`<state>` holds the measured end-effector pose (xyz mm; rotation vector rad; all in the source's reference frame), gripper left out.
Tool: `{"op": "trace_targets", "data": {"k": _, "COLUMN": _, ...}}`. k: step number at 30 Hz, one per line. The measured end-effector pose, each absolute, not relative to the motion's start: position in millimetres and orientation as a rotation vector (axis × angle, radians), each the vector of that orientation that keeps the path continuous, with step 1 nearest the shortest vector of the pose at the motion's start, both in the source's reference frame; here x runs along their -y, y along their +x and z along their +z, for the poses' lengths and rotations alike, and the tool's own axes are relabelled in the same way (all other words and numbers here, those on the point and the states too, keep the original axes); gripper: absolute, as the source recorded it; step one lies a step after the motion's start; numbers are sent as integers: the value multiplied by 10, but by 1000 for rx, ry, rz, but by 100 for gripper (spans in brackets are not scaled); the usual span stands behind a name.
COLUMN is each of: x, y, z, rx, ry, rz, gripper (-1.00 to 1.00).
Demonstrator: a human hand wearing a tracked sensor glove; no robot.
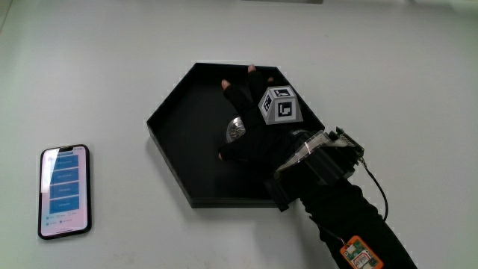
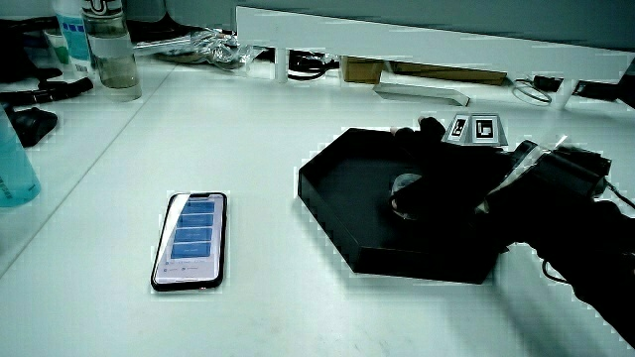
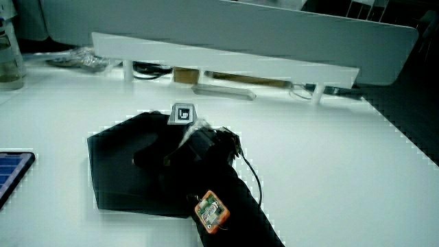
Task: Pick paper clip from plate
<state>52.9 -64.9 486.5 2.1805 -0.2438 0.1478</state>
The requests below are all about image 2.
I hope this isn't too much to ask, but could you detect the person's right hand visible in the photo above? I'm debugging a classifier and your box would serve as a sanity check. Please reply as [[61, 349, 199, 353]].
[[388, 112, 517, 249]]

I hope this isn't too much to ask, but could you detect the black hexagonal plate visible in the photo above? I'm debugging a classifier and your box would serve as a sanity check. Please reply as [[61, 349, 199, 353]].
[[297, 127, 502, 286]]

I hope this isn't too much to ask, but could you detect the white wedge stand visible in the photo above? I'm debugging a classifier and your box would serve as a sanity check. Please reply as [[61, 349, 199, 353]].
[[372, 81, 471, 108]]

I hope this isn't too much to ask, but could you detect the flat brown box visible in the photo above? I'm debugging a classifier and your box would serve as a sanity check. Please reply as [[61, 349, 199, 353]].
[[389, 60, 508, 87]]

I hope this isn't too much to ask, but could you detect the white desk shelf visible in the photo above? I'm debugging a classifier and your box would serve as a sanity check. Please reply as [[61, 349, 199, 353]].
[[235, 5, 635, 110]]

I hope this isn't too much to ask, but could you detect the small cardboard box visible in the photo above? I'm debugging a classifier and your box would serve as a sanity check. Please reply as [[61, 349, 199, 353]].
[[339, 56, 386, 85]]

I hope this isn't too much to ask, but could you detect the black smartphone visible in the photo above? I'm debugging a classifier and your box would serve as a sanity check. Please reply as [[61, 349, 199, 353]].
[[150, 191, 229, 293]]

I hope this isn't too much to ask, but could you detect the crumpled clear plastic wrap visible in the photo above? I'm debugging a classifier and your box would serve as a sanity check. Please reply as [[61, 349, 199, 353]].
[[133, 28, 255, 70]]

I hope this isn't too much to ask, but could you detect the clear plastic bottle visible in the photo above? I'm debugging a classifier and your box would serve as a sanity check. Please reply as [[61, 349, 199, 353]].
[[81, 0, 143, 102]]

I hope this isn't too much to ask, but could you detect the white bottle blue label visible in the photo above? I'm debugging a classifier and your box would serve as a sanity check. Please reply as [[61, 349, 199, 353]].
[[51, 0, 95, 76]]

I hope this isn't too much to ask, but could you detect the black rounded object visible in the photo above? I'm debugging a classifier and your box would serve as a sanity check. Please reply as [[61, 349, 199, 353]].
[[5, 106, 60, 149]]

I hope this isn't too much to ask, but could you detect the teal plastic bottle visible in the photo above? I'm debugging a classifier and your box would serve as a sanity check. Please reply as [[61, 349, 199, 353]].
[[0, 106, 43, 208]]

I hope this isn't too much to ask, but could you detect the coiled grey cable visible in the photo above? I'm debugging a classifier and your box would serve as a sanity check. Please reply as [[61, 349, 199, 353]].
[[510, 76, 554, 106]]

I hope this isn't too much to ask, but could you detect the black glove cable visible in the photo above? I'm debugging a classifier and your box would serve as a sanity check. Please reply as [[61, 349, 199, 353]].
[[540, 258, 572, 287]]

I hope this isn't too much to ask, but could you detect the black coiled cable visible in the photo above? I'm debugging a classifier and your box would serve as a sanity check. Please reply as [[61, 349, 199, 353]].
[[287, 49, 340, 82]]

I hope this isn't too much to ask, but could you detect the black handle tool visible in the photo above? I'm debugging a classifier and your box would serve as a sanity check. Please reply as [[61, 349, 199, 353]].
[[0, 76, 94, 108]]

